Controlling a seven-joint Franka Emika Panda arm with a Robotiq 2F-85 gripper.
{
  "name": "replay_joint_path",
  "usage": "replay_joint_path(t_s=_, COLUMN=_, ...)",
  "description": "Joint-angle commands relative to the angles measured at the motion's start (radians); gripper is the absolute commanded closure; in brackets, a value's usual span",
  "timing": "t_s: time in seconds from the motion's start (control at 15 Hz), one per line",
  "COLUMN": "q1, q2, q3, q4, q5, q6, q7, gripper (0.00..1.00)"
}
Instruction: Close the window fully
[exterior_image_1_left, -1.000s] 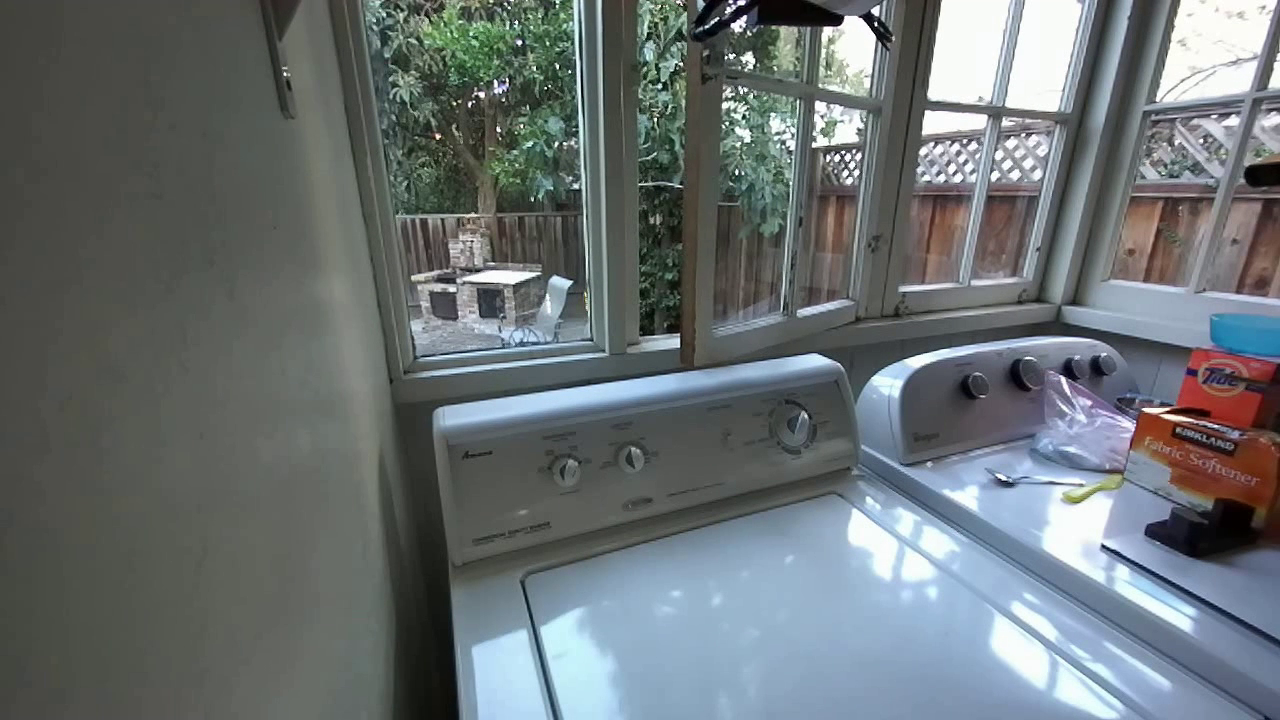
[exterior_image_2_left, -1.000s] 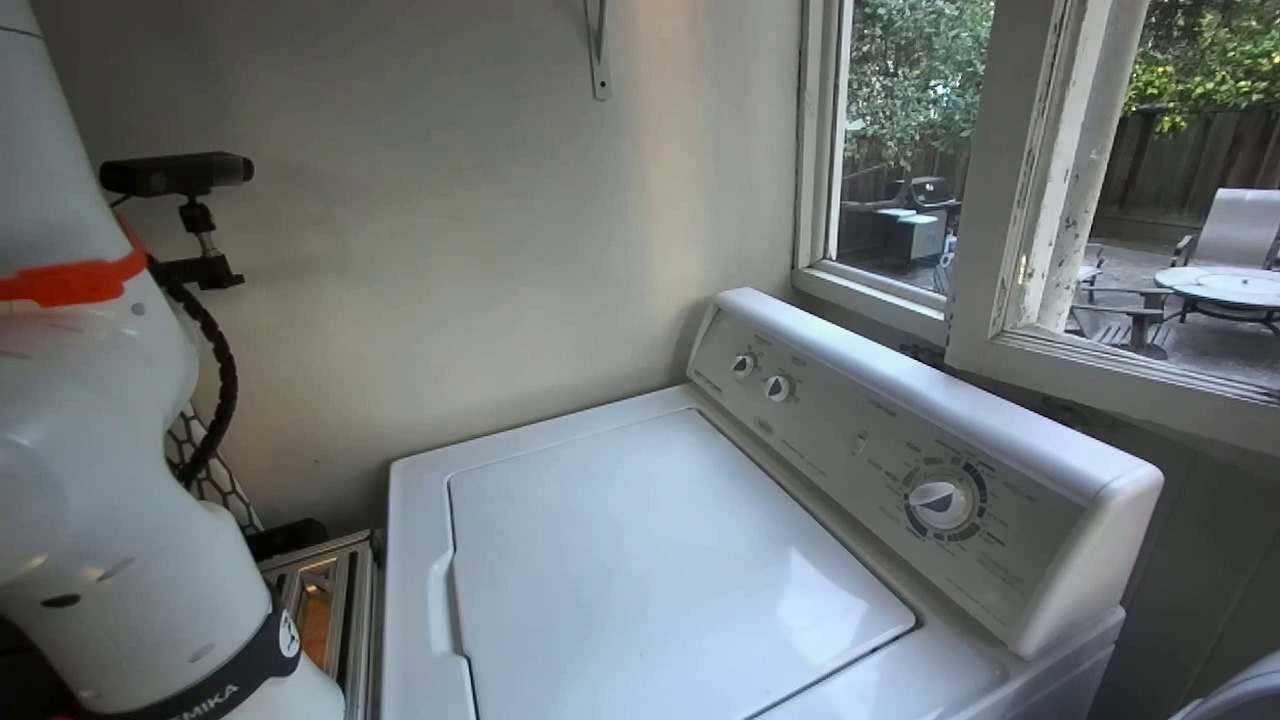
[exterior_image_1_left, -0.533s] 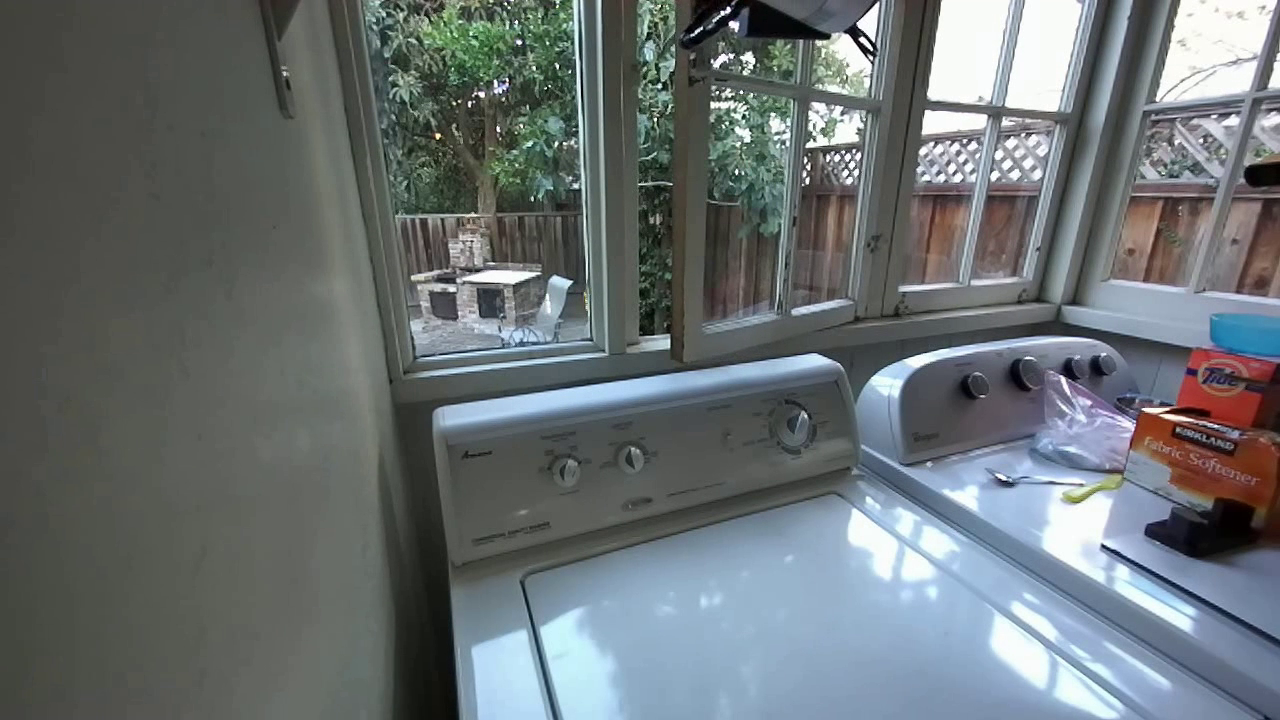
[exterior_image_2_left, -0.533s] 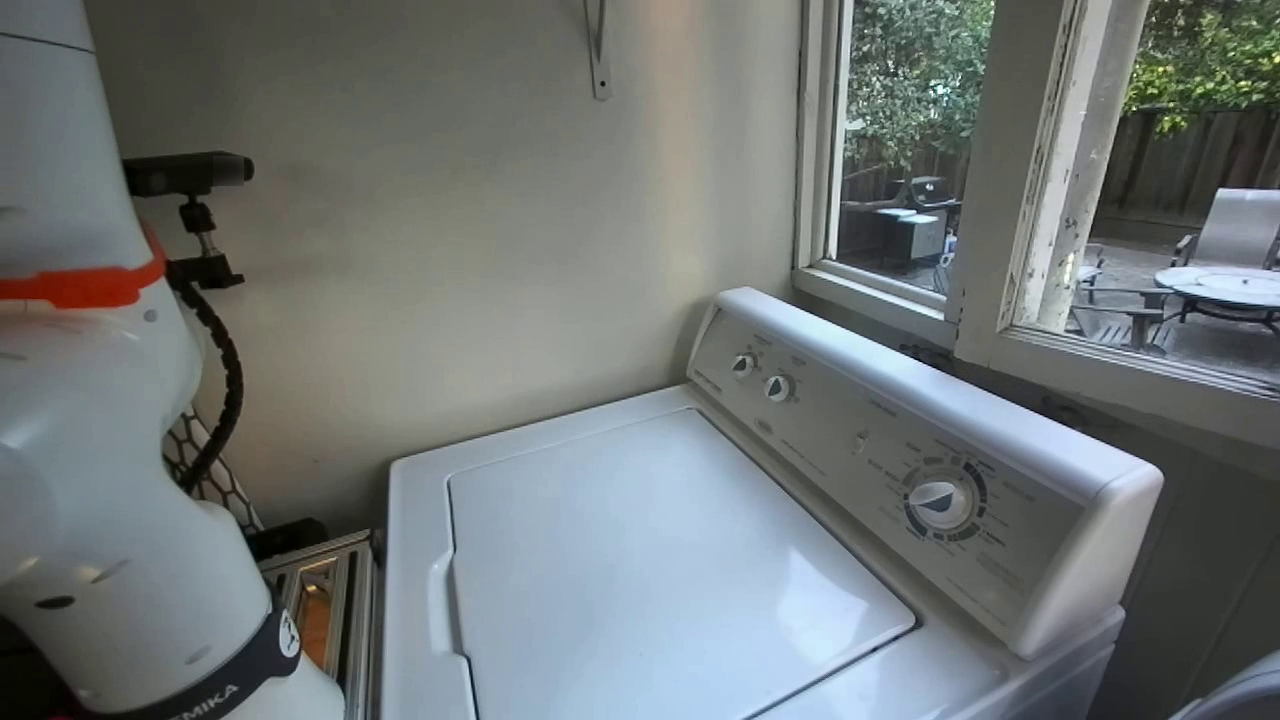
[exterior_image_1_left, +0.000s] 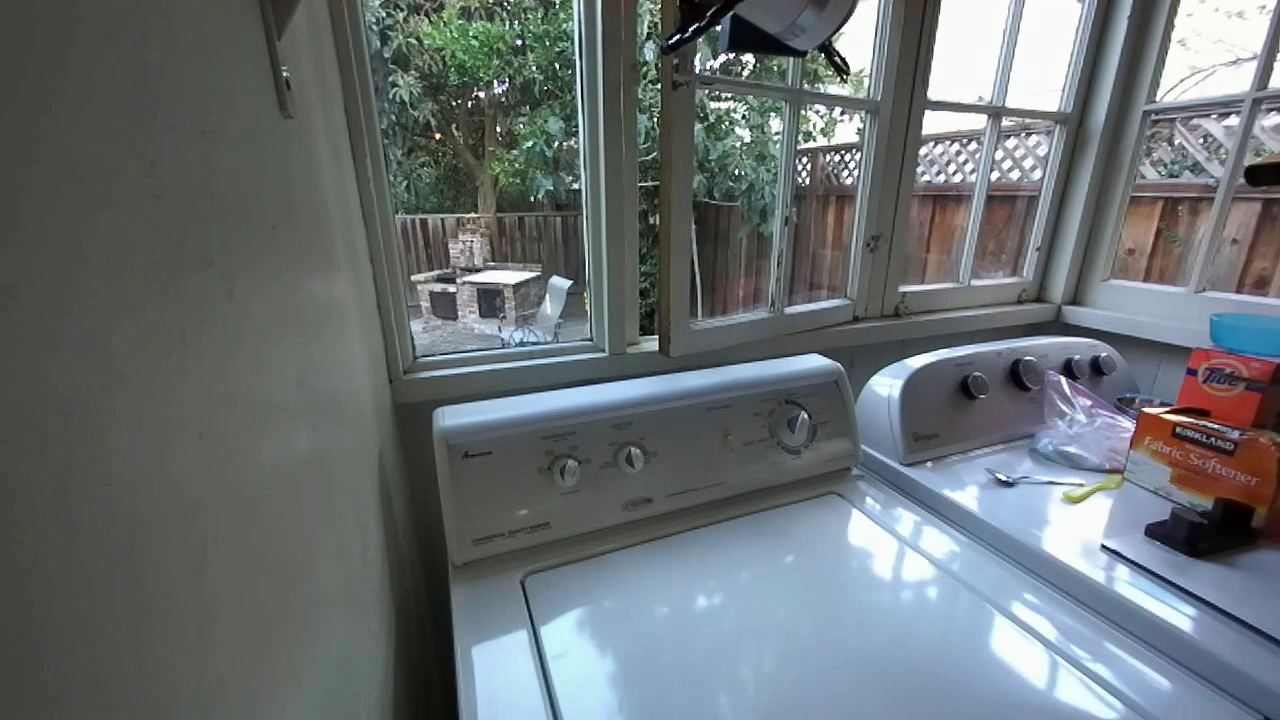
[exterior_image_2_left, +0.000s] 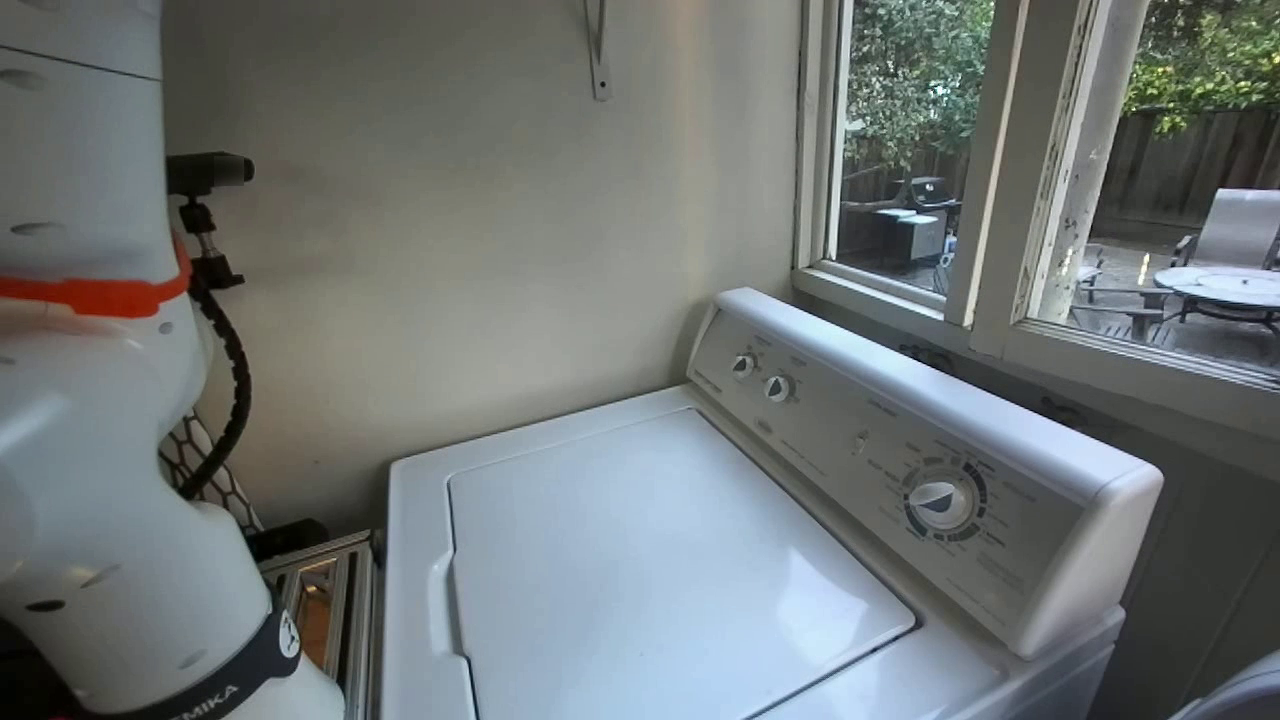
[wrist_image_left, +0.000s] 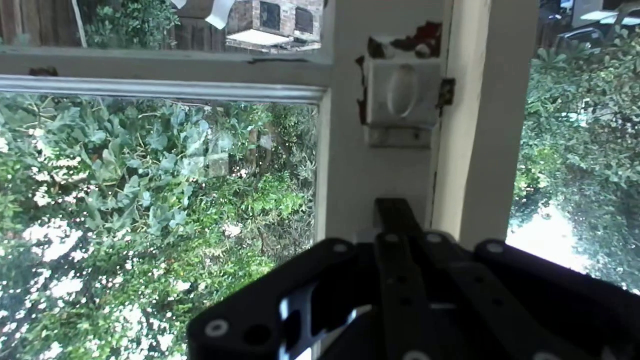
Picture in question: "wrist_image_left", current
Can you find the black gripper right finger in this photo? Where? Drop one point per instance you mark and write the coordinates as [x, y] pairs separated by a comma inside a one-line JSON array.
[[533, 301]]

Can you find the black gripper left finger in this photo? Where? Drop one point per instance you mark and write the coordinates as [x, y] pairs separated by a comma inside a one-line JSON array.
[[321, 293]]

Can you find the white casement window sash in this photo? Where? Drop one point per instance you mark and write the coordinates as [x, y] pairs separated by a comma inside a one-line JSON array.
[[373, 173]]

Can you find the single pane window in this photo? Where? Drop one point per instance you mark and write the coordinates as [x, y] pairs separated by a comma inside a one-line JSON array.
[[587, 167]]

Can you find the white window latch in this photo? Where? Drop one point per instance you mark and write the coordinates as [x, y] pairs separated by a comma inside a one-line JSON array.
[[400, 93]]

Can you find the green garden foliage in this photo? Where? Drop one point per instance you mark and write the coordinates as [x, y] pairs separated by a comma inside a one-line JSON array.
[[133, 200]]

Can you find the black metal latch keeper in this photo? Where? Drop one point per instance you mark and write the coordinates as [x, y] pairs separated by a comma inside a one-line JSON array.
[[447, 93]]

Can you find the brick garden table stone top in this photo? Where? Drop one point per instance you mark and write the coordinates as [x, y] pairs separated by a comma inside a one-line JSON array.
[[281, 16]]

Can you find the wooden garden fence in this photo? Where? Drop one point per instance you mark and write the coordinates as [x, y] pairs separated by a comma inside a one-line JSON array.
[[41, 21]]

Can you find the white window frame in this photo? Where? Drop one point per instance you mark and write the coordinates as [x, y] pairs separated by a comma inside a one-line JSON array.
[[493, 132]]

